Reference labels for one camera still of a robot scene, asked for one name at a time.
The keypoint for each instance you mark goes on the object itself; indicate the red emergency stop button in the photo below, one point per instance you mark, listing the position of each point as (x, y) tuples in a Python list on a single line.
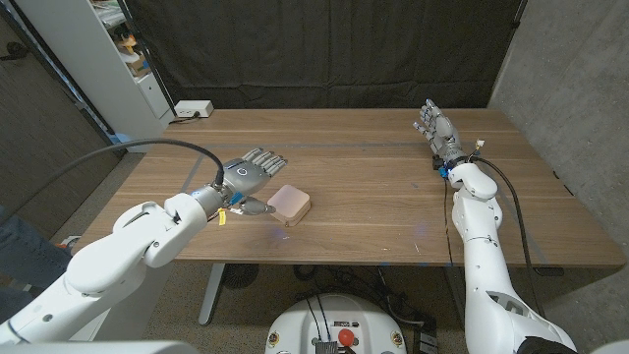
[(346, 337)]

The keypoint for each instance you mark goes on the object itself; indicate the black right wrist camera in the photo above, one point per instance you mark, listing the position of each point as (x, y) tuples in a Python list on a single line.
[(437, 161)]

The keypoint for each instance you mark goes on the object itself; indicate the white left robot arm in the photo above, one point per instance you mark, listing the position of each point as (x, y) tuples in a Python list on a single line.
[(118, 260)]

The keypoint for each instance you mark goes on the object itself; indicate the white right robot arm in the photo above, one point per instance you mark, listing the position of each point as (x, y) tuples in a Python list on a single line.
[(484, 255)]

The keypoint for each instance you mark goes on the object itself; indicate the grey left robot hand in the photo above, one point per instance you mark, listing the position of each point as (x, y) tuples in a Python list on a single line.
[(245, 177)]

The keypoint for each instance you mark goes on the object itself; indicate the black backdrop stand pole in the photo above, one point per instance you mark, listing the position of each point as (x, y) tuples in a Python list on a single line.
[(152, 71)]

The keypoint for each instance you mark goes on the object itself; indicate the yellow toy figure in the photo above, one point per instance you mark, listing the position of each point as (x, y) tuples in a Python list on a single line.
[(128, 44)]

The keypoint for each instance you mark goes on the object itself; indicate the pink square jewelry box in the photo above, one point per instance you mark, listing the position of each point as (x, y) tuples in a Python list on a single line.
[(291, 201)]

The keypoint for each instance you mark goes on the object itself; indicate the white power strip box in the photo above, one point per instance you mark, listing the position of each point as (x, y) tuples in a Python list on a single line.
[(193, 108)]

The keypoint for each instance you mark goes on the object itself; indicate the black fabric backdrop curtain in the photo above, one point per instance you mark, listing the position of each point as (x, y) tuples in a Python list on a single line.
[(334, 49)]

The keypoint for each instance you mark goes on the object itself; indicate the orange white floor item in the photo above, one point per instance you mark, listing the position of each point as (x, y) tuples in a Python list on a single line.
[(69, 242)]

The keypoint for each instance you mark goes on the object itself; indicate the brown cardboard box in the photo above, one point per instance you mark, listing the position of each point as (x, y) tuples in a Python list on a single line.
[(137, 64)]

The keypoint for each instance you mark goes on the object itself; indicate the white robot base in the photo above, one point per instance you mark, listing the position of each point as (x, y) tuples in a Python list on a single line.
[(300, 324)]

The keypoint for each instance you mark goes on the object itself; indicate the person's leg in jeans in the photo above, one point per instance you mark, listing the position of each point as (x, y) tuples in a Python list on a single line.
[(24, 255)]

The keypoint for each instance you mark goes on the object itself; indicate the white shelf cabinet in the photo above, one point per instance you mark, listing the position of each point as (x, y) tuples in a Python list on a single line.
[(93, 64)]

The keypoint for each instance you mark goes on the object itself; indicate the round black floor fan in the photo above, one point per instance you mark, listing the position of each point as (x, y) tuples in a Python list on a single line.
[(240, 275)]

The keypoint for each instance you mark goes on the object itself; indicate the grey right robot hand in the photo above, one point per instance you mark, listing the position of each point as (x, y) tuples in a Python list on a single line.
[(442, 133)]

